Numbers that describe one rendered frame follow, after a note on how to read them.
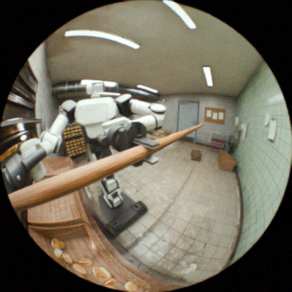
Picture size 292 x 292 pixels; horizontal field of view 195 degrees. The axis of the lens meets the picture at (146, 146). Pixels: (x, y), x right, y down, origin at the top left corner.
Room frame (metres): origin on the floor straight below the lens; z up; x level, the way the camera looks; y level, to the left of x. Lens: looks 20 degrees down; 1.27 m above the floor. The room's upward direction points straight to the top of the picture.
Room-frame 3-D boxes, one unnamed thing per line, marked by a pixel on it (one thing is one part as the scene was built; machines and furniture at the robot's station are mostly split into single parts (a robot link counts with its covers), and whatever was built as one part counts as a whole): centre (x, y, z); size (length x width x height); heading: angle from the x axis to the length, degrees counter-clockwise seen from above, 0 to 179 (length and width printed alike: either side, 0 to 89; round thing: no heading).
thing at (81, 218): (0.16, 0.77, 0.72); 0.56 x 0.49 x 0.28; 48
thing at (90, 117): (0.60, 0.36, 1.27); 0.34 x 0.30 x 0.36; 110
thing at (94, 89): (0.54, 0.35, 1.47); 0.10 x 0.07 x 0.09; 110
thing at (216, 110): (3.25, -3.13, 1.55); 1.04 x 0.03 x 0.74; 47
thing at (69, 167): (0.58, 1.23, 0.72); 0.56 x 0.49 x 0.28; 46
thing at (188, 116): (4.15, -2.12, 1.08); 1.14 x 0.09 x 2.16; 47
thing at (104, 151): (0.61, 0.40, 1.01); 0.28 x 0.13 x 0.18; 49
